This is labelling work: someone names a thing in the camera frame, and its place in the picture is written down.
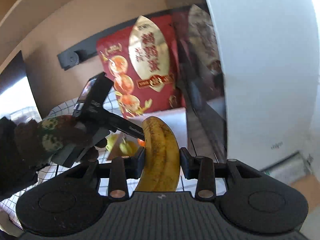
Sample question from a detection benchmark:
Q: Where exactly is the spotted yellow banana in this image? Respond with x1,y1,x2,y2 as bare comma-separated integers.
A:
135,116,180,192

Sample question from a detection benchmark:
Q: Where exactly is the yellow pear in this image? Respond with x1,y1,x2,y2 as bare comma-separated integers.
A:
106,133,119,152

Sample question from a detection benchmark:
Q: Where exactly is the left hand in knit glove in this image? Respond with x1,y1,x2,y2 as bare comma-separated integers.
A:
14,115,93,167

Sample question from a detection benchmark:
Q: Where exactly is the white black grid tablecloth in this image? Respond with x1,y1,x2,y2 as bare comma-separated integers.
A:
1,98,226,229

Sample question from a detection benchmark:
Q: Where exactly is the pink cardboard box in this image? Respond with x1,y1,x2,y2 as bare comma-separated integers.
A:
106,107,188,163

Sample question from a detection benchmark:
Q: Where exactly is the mandarin with green leaf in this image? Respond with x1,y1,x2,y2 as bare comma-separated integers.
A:
137,139,145,147

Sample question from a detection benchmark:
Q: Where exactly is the red orange gift box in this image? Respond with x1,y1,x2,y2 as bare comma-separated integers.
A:
96,14,182,119

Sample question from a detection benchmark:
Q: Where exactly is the black framed screen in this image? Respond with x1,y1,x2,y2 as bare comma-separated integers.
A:
171,4,227,162

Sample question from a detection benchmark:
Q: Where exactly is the white appliance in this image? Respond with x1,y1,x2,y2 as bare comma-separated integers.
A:
206,0,319,170

